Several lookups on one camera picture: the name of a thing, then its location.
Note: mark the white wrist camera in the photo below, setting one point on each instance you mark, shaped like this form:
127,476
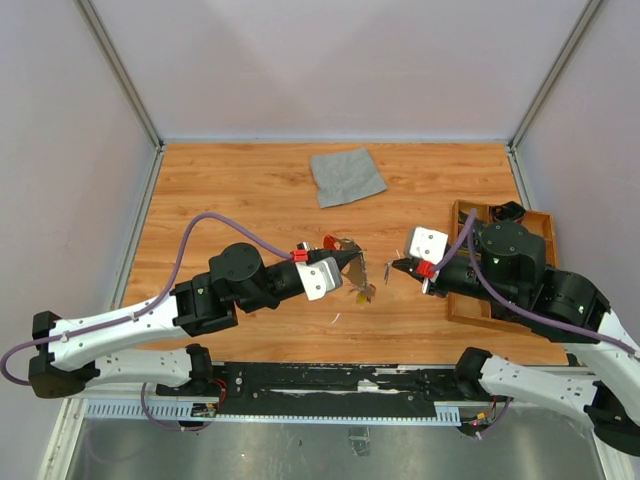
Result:
426,244
319,278

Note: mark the dark rolled necktie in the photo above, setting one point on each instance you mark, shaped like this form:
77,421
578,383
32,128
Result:
508,212

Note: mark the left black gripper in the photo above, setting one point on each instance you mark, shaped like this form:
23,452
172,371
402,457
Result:
343,258

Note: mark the black mounting rail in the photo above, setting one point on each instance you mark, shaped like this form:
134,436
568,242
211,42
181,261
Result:
329,390

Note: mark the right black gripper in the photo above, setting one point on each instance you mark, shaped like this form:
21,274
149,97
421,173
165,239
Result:
402,262

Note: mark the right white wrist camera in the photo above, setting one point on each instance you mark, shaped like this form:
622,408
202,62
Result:
426,244

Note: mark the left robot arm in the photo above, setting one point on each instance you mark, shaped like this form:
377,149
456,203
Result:
76,354

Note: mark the grey cloth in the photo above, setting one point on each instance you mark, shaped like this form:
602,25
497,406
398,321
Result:
345,177

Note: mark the wooden compartment tray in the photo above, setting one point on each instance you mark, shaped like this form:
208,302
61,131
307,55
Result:
479,313

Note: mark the blue key tag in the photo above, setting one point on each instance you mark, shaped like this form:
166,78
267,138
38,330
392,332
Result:
387,271

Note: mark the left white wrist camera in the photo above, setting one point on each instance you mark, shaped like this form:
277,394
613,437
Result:
319,278

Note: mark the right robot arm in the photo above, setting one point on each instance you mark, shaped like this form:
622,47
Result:
506,264

